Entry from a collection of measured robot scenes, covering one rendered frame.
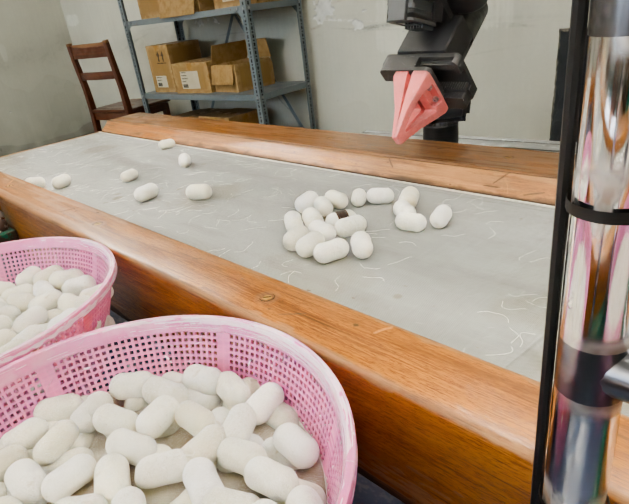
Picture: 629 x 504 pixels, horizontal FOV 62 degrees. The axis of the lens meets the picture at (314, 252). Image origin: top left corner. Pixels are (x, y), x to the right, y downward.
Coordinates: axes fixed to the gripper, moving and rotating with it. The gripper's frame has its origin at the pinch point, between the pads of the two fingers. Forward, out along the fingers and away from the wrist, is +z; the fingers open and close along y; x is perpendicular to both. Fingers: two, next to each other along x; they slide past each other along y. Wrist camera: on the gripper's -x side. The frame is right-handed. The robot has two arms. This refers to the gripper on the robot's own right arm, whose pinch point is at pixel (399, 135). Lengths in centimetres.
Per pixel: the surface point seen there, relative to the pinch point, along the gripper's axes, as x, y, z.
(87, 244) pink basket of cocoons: -17.4, -16.4, 27.7
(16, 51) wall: 63, -453, -84
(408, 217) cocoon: -1.4, 7.3, 10.4
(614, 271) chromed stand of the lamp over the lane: -27.3, 33.0, 21.4
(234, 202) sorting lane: -2.1, -18.4, 14.0
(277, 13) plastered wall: 105, -212, -140
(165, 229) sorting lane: -8.8, -18.8, 21.8
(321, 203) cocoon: -2.3, -3.8, 11.4
